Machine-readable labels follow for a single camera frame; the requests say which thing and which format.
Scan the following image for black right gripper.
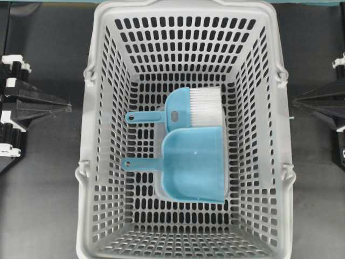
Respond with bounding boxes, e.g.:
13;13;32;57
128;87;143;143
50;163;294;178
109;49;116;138
293;53;344;165

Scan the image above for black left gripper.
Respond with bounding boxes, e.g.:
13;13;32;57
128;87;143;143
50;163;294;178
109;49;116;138
1;54;72;173

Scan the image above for grey plastic shopping basket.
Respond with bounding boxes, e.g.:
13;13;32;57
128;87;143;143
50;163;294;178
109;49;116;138
75;1;296;258

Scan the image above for blue plastic dustpan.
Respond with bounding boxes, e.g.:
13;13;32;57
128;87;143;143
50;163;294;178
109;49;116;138
121;126;227;203

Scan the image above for blue hand brush white bristles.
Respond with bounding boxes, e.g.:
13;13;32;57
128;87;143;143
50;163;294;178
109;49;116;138
125;86;224;132

